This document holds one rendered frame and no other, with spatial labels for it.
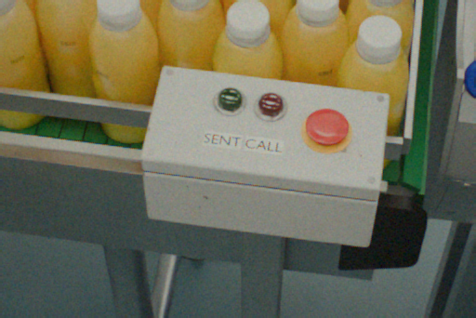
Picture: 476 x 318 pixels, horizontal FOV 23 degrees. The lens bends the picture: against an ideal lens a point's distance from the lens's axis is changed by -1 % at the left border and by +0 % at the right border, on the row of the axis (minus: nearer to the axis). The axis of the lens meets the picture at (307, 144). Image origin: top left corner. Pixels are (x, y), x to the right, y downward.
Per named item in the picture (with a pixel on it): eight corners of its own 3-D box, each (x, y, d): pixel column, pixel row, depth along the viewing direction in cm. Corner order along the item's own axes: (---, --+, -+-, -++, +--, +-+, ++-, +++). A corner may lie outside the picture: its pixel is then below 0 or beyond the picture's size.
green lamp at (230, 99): (241, 114, 100) (241, 106, 99) (215, 111, 100) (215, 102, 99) (244, 94, 101) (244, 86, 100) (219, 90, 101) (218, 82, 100)
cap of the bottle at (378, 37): (362, 22, 109) (363, 10, 108) (403, 32, 109) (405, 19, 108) (353, 54, 107) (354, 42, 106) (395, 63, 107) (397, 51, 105)
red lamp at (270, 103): (282, 119, 100) (282, 111, 99) (256, 116, 100) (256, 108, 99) (284, 99, 101) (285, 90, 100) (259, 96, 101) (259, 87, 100)
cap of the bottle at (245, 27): (218, 28, 108) (218, 15, 107) (245, 4, 110) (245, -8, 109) (250, 49, 107) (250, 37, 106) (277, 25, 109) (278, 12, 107)
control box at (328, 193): (369, 249, 104) (380, 187, 96) (147, 219, 105) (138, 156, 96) (378, 156, 110) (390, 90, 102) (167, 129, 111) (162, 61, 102)
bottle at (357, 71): (337, 115, 125) (350, 6, 110) (401, 130, 124) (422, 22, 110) (322, 168, 121) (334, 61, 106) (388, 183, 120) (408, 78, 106)
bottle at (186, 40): (157, 122, 123) (146, 12, 109) (168, 71, 127) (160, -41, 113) (221, 130, 123) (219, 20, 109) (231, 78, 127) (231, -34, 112)
